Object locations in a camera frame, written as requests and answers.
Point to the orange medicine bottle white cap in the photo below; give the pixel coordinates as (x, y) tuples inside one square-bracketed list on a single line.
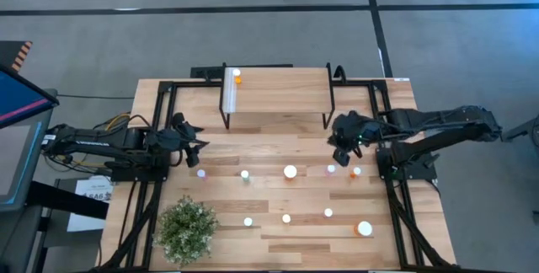
[(286, 218), (236, 73), (355, 172)]

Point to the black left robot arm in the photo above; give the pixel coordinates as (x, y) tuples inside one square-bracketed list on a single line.
[(105, 140)]

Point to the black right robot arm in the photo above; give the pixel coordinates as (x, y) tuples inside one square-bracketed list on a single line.
[(442, 121)]

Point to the green potted plant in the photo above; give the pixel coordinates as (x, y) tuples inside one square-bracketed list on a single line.
[(185, 231)]

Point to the wide orange medicine bottle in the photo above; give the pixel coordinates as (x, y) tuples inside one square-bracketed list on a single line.
[(364, 228), (290, 172)]

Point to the white printed paper sheet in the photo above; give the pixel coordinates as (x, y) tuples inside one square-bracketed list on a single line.
[(94, 188)]

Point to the black power strip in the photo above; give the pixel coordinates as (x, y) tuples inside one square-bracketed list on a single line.
[(206, 72)]

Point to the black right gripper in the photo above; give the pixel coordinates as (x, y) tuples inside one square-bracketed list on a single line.
[(351, 130)]

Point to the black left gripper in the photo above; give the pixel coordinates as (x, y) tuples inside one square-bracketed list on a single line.
[(166, 140)]

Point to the blue screen monitor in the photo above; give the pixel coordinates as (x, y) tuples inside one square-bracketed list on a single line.
[(17, 96)]

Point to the black aluminium table frame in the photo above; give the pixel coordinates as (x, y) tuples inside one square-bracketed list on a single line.
[(362, 83)]

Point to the green medicine bottle white cap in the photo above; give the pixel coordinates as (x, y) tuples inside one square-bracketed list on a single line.
[(244, 175), (248, 221)]

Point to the wooden shelf black metal legs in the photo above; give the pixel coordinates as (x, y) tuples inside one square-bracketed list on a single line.
[(282, 92)]

